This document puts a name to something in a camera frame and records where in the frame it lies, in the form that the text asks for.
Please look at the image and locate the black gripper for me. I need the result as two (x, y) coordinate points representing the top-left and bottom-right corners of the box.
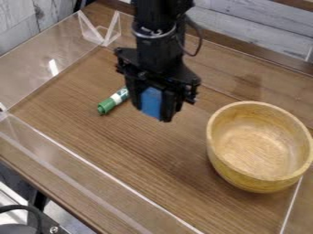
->
(113, 28), (200, 122)

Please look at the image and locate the blue foam block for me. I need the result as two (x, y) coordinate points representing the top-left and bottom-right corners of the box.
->
(140, 87), (163, 119)

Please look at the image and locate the brown wooden bowl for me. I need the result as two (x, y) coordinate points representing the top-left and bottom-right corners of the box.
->
(205, 101), (313, 194)

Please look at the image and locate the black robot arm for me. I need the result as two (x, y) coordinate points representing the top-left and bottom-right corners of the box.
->
(113, 0), (201, 122)

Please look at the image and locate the green dry erase marker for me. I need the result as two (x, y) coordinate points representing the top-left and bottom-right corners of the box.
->
(96, 87), (129, 115)

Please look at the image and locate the black metal table leg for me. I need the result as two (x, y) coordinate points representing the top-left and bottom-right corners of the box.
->
(33, 190), (49, 211)

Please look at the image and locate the black cable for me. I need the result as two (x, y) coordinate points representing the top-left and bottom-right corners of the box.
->
(177, 15), (204, 58)

